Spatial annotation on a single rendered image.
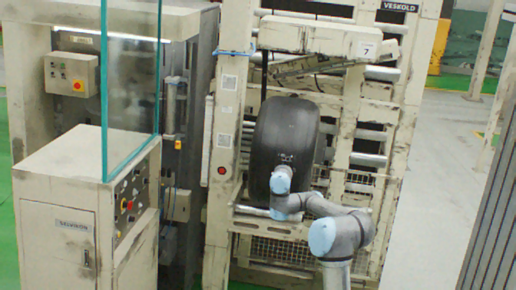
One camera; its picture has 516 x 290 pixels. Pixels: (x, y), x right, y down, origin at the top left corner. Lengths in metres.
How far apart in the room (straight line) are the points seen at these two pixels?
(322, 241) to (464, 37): 10.88
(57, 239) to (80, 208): 0.18
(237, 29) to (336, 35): 0.51
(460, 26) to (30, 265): 10.99
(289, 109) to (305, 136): 0.16
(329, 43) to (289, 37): 0.19
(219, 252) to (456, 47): 10.10
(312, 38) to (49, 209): 1.44
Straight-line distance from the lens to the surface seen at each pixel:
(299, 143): 2.26
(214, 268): 2.81
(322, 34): 2.56
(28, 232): 2.14
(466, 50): 12.36
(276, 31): 2.57
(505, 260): 1.33
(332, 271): 1.65
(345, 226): 1.62
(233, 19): 2.33
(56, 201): 2.01
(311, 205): 1.95
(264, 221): 2.51
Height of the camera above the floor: 2.09
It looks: 21 degrees down
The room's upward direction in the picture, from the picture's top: 6 degrees clockwise
